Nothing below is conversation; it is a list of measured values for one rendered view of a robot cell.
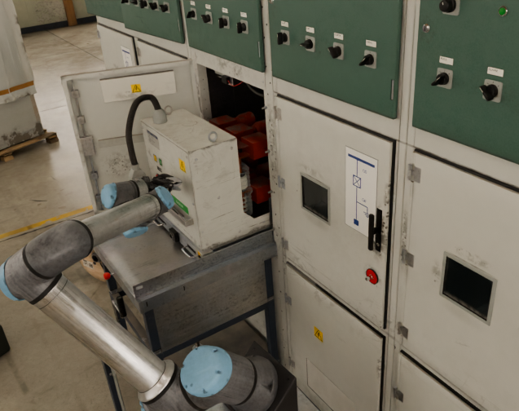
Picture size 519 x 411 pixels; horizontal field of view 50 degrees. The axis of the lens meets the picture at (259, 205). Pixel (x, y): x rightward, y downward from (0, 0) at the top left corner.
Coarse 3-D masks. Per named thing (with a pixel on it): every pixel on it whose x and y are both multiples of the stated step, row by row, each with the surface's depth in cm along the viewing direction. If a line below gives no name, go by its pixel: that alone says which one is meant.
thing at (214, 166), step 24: (144, 120) 253; (168, 120) 252; (192, 120) 250; (192, 144) 225; (216, 144) 224; (192, 168) 223; (216, 168) 229; (216, 192) 233; (240, 192) 241; (216, 216) 238; (240, 216) 246; (264, 216) 253; (216, 240) 243
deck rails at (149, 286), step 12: (252, 240) 250; (264, 240) 254; (216, 252) 242; (228, 252) 245; (240, 252) 249; (192, 264) 237; (204, 264) 240; (216, 264) 244; (156, 276) 229; (168, 276) 232; (180, 276) 236; (144, 288) 228; (156, 288) 231
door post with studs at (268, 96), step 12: (264, 0) 202; (264, 12) 205; (264, 24) 207; (264, 36) 210; (264, 48) 212; (264, 96) 224; (264, 108) 225; (276, 168) 234; (276, 180) 237; (276, 192) 240; (276, 204) 244; (276, 216) 247; (276, 228) 251; (276, 240) 255
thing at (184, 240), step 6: (162, 216) 270; (162, 222) 273; (168, 222) 265; (168, 228) 268; (174, 228) 260; (180, 234) 255; (180, 240) 258; (186, 240) 251; (192, 246) 246; (192, 252) 249; (204, 252) 240; (210, 252) 241
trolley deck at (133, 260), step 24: (120, 240) 269; (144, 240) 267; (168, 240) 266; (120, 264) 251; (144, 264) 249; (168, 264) 248; (240, 264) 248; (168, 288) 233; (192, 288) 238; (144, 312) 229
